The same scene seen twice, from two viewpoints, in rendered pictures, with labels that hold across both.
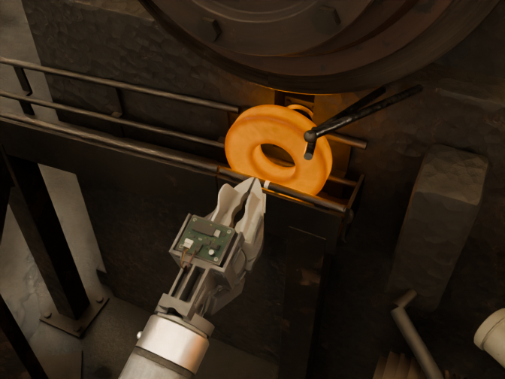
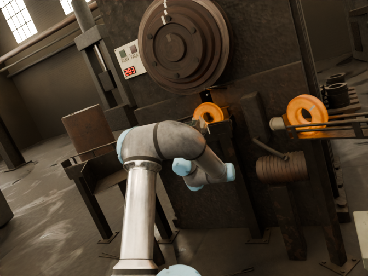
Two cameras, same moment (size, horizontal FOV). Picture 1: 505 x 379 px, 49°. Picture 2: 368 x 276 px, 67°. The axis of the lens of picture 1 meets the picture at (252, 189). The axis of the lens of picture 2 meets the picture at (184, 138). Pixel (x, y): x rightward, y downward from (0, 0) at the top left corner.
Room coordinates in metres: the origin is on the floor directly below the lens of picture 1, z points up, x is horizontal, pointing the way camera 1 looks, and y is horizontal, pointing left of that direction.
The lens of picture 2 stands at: (-0.82, -0.01, 1.05)
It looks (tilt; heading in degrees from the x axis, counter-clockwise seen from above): 15 degrees down; 5
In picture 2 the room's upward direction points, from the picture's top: 20 degrees counter-clockwise
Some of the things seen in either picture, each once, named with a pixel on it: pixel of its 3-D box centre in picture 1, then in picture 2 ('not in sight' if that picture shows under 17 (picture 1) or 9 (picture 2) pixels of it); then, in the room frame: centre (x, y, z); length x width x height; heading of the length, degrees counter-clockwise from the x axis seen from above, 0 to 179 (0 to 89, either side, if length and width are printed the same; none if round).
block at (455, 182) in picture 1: (432, 231); (256, 118); (0.50, -0.25, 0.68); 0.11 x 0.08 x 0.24; 155
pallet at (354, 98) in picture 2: not in sight; (293, 101); (2.29, -1.03, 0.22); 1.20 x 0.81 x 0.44; 63
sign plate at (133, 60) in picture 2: not in sight; (137, 57); (0.83, 0.23, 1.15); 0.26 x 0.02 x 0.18; 65
